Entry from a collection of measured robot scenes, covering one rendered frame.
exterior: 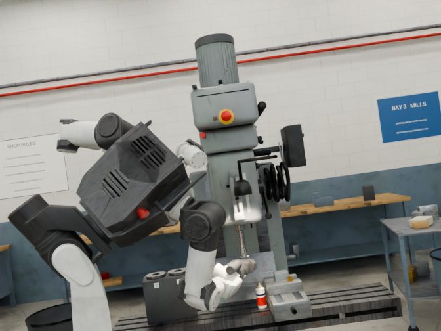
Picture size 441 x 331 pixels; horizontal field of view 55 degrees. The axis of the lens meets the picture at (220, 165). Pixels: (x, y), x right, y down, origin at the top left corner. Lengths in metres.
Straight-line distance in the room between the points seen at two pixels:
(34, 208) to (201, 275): 0.55
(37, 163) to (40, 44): 1.73
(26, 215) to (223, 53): 1.21
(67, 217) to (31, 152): 5.36
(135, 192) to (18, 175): 5.58
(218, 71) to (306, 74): 4.31
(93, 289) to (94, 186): 0.31
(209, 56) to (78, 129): 0.80
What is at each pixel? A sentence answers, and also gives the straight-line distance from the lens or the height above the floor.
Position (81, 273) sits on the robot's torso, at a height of 1.31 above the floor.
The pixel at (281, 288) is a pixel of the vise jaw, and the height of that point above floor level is 1.02.
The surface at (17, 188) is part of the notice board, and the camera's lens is 6.79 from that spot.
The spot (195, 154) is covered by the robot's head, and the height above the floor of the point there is 1.62.
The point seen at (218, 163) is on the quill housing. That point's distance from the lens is 1.80.
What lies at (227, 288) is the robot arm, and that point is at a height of 1.12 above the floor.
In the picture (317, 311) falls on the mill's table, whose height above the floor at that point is 0.91.
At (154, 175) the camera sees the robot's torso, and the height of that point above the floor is 1.57.
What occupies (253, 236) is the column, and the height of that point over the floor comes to 1.18.
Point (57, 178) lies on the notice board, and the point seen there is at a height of 1.72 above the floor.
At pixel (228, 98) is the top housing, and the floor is 1.83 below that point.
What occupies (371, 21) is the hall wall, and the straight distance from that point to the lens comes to 6.77.
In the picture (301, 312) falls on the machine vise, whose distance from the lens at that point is 1.81.
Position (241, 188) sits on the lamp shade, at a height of 1.48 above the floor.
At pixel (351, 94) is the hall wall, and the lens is 6.44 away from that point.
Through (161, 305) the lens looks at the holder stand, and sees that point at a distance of 1.97.
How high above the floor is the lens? 1.57
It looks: level
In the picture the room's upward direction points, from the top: 8 degrees counter-clockwise
